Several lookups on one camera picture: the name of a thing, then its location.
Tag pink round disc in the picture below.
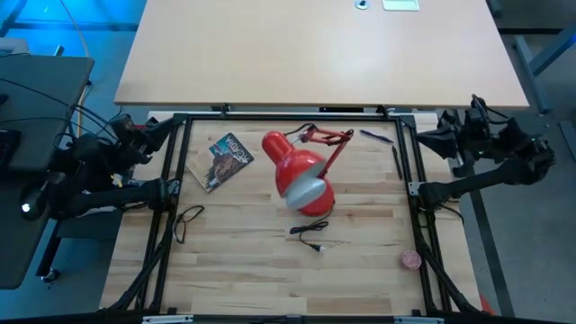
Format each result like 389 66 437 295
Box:
400 249 423 272

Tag dark grey side desk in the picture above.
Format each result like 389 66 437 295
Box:
0 54 95 291

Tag silver metal bracket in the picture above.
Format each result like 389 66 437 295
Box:
393 316 446 324
141 314 194 324

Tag thin black desk cable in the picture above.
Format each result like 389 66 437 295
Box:
0 115 109 140
0 76 118 136

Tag black pen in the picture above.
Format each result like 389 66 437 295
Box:
391 144 404 182

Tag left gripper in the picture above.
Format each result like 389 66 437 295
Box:
110 114 176 166

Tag grey metal desk frame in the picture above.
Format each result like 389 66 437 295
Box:
512 26 576 114

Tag light wooden desk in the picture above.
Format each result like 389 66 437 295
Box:
113 0 530 111

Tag purple pen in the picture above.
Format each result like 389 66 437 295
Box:
358 129 395 145

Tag red plastic corner piece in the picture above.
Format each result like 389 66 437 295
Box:
477 291 497 317

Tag black eyeglasses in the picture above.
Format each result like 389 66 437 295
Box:
172 204 206 246

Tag illustrated booklet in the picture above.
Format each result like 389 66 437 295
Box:
185 131 256 194

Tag red articulated desk lamp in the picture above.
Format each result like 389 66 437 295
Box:
261 123 356 218

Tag white outlet plate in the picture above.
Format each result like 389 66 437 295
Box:
382 0 420 12

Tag yellow cable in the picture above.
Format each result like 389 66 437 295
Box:
58 0 91 157

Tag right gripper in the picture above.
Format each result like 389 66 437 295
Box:
417 109 496 177

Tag black aluminium frame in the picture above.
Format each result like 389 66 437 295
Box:
101 110 485 324

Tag black lamp power cord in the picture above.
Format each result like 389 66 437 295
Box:
289 204 337 254

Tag black caster wheel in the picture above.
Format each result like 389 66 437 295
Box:
40 267 62 284

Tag black computer mouse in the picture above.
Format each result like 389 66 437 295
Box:
18 178 51 222

